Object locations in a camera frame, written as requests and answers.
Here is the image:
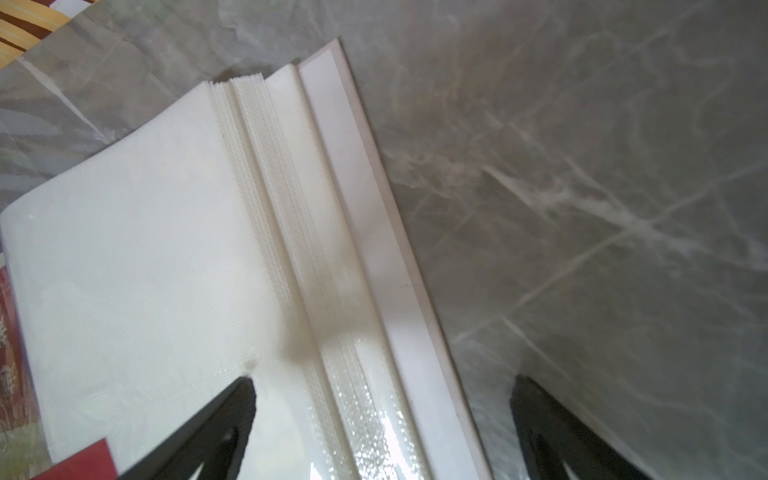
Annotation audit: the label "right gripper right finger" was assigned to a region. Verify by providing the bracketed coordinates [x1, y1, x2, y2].
[510, 375, 649, 480]

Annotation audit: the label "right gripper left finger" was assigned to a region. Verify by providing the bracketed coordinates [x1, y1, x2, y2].
[120, 376, 257, 480]

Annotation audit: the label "red card small text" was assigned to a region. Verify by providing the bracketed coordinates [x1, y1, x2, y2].
[33, 439, 118, 480]

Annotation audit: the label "red card white characters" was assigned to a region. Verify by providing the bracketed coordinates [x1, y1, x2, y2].
[1, 267, 39, 432]

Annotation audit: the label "white photo album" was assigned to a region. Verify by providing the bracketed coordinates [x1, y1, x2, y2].
[1, 41, 491, 479]

